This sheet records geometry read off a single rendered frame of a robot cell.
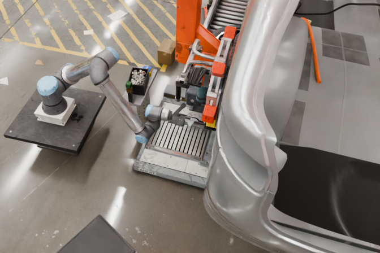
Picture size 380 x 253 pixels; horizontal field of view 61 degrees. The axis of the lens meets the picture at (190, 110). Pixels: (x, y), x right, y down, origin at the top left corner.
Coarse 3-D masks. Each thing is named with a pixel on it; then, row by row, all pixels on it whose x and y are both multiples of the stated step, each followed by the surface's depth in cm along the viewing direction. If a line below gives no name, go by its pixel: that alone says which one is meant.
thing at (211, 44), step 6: (198, 30) 252; (204, 30) 257; (198, 36) 252; (204, 36) 254; (210, 36) 259; (204, 42) 255; (210, 42) 256; (216, 42) 261; (204, 48) 260; (210, 48) 258; (216, 48) 257; (210, 54) 261; (216, 54) 261; (204, 60) 267; (210, 60) 265; (228, 60) 260; (210, 66) 269
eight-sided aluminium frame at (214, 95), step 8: (224, 40) 203; (224, 48) 226; (216, 56) 193; (224, 56) 193; (216, 88) 193; (208, 96) 194; (216, 96) 193; (208, 104) 200; (216, 104) 235; (216, 112) 232
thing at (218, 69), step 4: (216, 64) 183; (220, 64) 183; (224, 64) 183; (212, 68) 183; (216, 68) 183; (220, 68) 183; (224, 68) 183; (212, 72) 184; (216, 72) 183; (220, 72) 183; (224, 72) 188; (220, 76) 189
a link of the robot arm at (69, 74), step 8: (112, 48) 209; (96, 56) 203; (104, 56) 203; (112, 56) 206; (72, 64) 252; (80, 64) 225; (88, 64) 217; (112, 64) 207; (56, 72) 246; (64, 72) 240; (72, 72) 233; (80, 72) 227; (88, 72) 223; (64, 80) 241; (72, 80) 242
